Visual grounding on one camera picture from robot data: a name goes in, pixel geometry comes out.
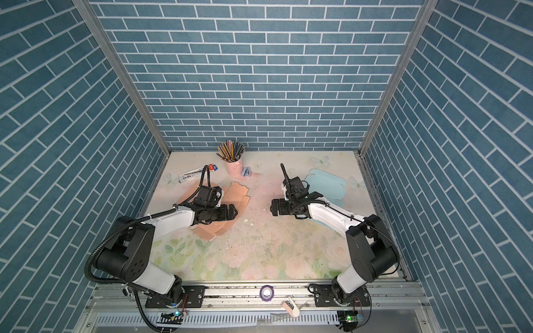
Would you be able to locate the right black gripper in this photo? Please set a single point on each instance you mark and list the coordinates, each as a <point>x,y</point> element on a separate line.
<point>282,209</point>

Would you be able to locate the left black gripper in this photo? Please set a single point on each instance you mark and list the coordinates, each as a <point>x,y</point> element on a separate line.
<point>224,214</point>

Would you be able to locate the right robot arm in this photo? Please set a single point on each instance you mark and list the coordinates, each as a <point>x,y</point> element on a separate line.
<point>370,248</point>

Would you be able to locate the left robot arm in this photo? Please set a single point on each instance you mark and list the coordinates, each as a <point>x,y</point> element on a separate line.
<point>124,255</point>

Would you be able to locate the white pen box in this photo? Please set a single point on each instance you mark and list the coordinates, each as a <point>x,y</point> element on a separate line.
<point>194,173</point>

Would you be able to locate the light blue flat paper box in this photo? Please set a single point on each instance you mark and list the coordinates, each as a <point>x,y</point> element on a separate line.
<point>332,187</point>

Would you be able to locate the small blue stapler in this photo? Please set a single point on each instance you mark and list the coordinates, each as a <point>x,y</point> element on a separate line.
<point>246,172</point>

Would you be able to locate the pink pencil cup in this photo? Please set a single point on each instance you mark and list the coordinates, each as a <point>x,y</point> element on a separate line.
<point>234,169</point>

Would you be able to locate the bundle of coloured pencils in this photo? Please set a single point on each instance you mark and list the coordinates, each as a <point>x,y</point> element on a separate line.
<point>230,151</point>

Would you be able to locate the purple tape roll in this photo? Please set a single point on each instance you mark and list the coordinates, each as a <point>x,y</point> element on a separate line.
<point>266,293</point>

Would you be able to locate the white pink clip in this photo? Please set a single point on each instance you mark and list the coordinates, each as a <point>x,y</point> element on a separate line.
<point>291,308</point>

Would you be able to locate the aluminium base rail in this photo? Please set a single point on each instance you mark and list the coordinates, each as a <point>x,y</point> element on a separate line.
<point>386,305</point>

